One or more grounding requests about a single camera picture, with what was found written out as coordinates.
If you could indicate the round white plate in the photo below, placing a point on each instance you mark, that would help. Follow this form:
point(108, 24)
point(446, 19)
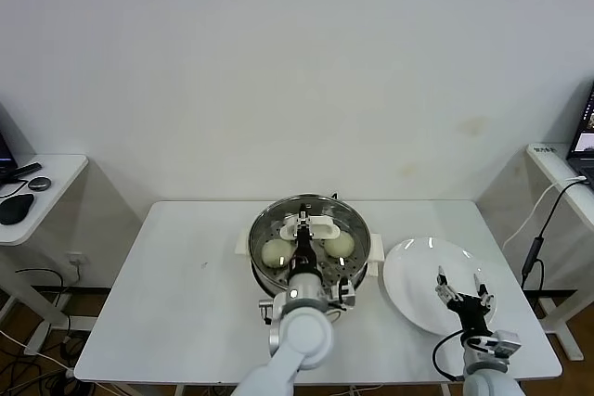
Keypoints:
point(413, 275)

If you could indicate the black computer mouse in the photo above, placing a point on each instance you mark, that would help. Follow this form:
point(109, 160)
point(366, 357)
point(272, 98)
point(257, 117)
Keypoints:
point(16, 209)

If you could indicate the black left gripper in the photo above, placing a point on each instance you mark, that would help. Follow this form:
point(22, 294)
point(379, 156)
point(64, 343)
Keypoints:
point(305, 254)

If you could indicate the white wall socket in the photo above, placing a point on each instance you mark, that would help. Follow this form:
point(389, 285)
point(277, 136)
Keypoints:
point(74, 258)

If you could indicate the black remote stick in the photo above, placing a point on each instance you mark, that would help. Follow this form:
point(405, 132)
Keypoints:
point(25, 171)

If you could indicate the white steamed baozi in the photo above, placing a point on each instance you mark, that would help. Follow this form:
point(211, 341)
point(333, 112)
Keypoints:
point(339, 245)
point(275, 252)

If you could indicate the open black laptop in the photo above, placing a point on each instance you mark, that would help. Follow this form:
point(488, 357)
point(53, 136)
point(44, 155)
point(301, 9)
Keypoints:
point(585, 136)

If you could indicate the white side desk with mouse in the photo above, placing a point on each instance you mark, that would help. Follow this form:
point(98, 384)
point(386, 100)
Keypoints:
point(60, 178)

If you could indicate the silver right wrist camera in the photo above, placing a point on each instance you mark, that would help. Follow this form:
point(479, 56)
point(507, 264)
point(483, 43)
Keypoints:
point(507, 344)

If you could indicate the round black disc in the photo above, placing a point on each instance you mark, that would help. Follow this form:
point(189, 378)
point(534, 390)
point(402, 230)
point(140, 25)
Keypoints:
point(39, 183)

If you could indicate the printed desk label sticker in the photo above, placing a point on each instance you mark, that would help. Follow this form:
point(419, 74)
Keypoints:
point(544, 150)

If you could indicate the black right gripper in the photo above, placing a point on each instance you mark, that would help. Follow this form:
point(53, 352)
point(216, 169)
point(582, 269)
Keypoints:
point(473, 319)

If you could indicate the white side desk with laptop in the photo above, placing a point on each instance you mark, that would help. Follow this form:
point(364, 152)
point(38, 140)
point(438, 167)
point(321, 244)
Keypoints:
point(552, 169)

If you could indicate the perforated steel steamer basket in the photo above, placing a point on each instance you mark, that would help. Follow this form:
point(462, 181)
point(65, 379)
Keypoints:
point(263, 281)

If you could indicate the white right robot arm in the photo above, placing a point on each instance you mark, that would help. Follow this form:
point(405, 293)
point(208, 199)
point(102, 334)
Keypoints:
point(492, 377)

